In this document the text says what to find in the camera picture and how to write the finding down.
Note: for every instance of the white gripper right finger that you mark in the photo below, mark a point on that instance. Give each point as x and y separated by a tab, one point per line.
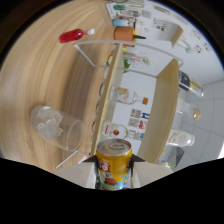
150	173

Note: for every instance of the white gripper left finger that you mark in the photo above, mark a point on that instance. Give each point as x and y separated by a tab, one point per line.
80	173

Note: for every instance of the yellow cartoon drink can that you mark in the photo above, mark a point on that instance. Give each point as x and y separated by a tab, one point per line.
114	166

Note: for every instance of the small red liquid bottle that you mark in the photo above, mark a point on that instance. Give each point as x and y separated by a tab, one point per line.
71	35

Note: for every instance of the blue white cup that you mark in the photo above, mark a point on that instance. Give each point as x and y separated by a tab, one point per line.
120	22

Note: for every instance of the green cup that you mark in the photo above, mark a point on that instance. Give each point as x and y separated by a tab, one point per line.
119	7

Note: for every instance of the ceiling air vent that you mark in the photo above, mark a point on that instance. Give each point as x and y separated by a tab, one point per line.
178	156

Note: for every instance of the tall white milk bottle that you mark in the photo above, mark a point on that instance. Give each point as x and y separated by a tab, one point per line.
180	138

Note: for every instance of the glass tumbler with ice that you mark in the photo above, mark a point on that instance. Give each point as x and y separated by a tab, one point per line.
56	128

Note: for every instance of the clear bottle red label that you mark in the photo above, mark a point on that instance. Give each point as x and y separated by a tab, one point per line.
113	130

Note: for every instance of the glass jar cork lid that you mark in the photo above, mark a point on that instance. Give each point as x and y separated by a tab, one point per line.
188	109

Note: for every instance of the black yellow tall can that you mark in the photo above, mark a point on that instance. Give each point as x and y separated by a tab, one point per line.
190	83

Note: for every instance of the green potted plant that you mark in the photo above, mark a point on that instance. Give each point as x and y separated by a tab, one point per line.
126	65

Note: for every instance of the white flower vase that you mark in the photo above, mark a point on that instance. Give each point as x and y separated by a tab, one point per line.
140	60

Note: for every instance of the orange storage basket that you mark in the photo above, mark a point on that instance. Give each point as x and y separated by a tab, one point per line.
124	34

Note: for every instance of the white tray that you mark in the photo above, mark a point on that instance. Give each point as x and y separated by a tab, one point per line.
111	10

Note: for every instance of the white frame wooden shelf rack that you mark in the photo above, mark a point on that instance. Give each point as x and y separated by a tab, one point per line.
163	110

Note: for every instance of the wooden wall shelf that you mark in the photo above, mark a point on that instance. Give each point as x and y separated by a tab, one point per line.
175	33

